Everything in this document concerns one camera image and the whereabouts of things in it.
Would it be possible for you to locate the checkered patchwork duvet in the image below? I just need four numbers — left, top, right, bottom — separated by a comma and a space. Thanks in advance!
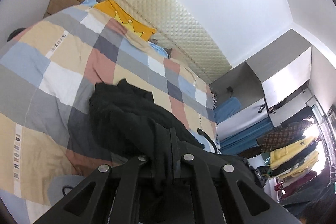
1, 5, 216, 223

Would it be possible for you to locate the hanging clothes rack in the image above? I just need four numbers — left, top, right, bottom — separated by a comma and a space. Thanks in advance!
238, 106, 326, 201

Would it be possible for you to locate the blue curtain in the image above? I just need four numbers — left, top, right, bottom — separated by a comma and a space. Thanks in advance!
220, 118, 273, 155

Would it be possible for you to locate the yellow pillow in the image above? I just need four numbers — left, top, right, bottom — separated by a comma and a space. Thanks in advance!
94, 0, 157, 42

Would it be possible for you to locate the light blue cloth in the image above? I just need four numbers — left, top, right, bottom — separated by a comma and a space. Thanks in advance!
148, 42, 169, 59

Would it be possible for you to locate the black puffer jacket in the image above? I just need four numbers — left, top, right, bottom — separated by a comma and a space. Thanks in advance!
88, 78, 206, 180

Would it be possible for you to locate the cream quilted headboard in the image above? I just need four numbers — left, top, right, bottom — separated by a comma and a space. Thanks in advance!
114, 0, 232, 84

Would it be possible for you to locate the grey wardrobe cabinet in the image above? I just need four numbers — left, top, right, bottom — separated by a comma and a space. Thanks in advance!
208, 28, 313, 132

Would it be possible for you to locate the black cable loop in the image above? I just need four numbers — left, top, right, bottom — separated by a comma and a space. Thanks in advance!
61, 185, 77, 197

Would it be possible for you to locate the black strap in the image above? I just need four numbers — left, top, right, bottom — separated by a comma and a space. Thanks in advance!
196, 128, 219, 154

